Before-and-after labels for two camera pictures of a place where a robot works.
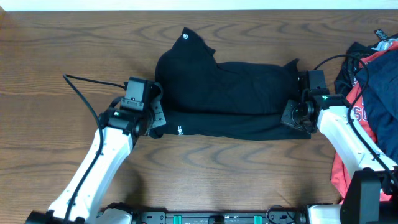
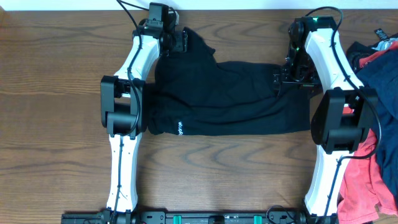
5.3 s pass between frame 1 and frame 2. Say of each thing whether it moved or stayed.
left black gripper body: moved
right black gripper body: moved
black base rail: stayed
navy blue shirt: stayed
